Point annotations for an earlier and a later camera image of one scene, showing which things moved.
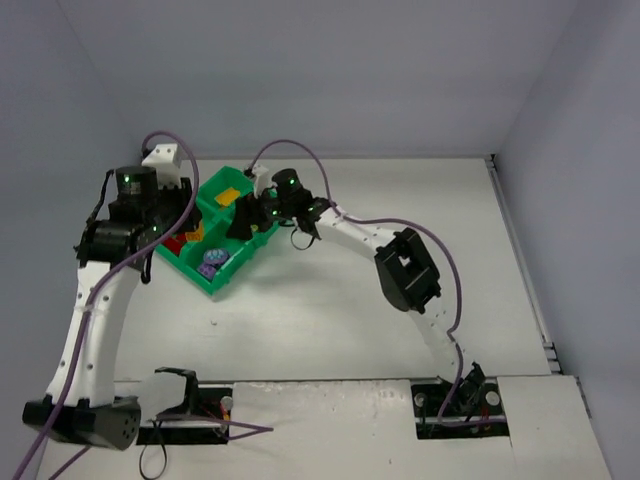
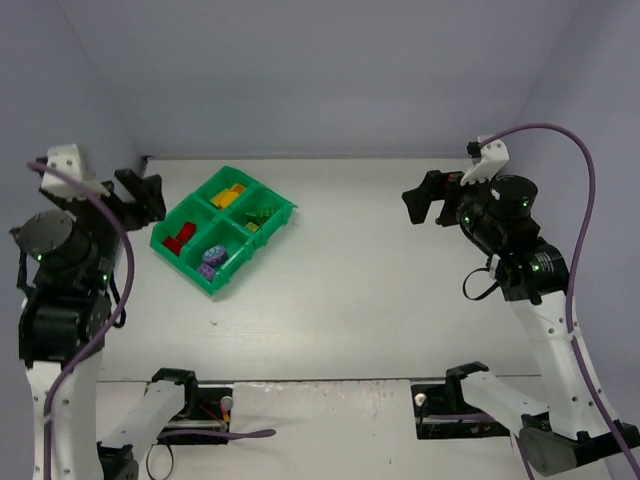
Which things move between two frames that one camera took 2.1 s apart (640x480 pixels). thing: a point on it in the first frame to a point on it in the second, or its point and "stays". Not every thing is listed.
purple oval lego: [216, 256] stays
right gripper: [255, 209] to [445, 201]
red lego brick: [173, 244] stays
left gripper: [185, 201] to [129, 204]
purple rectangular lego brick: [207, 270] stays
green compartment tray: [204, 254] stays
